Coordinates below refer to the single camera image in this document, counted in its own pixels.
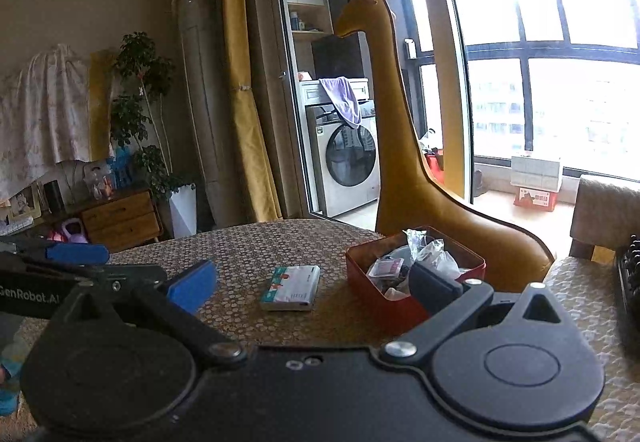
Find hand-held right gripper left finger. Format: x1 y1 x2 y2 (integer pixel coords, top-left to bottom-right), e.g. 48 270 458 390
47 259 249 368

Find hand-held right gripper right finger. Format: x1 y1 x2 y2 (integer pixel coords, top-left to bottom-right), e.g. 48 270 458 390
382 262 583 365

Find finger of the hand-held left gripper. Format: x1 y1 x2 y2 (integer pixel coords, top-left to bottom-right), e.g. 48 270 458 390
75 264 169 295
0 234 110 269

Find clear plastic bag dark contents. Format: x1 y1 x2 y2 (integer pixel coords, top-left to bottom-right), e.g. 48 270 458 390
402 228 463 275

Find small pink white packet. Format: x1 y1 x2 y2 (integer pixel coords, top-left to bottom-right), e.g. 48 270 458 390
367 258 405 279

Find red rectangular box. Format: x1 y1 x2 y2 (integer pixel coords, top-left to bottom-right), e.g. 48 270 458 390
346 225 487 335

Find purple kettlebell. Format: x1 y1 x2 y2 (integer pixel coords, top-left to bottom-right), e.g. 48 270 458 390
59 218 90 244

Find wooden drawer cabinet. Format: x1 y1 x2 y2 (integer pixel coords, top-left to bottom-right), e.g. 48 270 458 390
65 187 165 245

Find black speaker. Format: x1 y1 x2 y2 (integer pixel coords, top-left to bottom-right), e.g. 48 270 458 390
44 180 66 215

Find white tall planter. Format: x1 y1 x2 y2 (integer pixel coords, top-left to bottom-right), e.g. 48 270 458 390
167 183 198 239

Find doll in clear case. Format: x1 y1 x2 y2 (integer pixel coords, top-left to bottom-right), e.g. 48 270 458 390
82 162 115 201

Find blue plastic container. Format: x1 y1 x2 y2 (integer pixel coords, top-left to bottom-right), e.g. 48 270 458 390
106 145 133 190

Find tissue pack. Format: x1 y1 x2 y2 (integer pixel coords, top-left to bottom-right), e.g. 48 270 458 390
259 265 321 312

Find red plastic container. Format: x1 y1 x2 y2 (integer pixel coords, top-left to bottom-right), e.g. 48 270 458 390
422 148 446 183

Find red cardboard box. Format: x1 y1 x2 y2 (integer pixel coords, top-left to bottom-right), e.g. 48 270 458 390
514 186 558 213

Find white patterned cloth cover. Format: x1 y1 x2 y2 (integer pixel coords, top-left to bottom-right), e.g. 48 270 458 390
0 43 93 203

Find mustard yellow giraffe statue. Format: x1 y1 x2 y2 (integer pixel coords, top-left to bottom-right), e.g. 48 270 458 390
334 0 556 295

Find white storage box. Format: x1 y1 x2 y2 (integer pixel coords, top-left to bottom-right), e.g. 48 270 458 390
510 156 562 190

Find white washing machine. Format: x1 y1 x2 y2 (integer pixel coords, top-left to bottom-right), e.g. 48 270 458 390
300 78 381 217

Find yellow curtain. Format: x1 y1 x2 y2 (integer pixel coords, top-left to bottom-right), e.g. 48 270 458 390
220 0 283 224

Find chair with beige cover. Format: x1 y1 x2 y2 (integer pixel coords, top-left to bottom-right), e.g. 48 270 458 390
542 174 640 442

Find grey covered standing air conditioner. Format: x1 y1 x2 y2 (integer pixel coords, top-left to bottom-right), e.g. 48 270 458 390
171 0 226 230

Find black beaded seat cushion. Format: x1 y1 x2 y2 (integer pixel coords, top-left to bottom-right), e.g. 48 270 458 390
616 234 640 338

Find purple cloth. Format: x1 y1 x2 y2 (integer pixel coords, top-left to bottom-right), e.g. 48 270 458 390
319 76 362 130

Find green leafy houseplant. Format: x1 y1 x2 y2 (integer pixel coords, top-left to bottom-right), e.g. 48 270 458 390
110 32 193 203

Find black framed window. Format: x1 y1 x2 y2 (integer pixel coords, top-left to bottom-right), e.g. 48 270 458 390
400 0 640 183

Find photo frame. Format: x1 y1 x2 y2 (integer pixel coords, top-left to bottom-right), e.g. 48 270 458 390
9 187 42 221

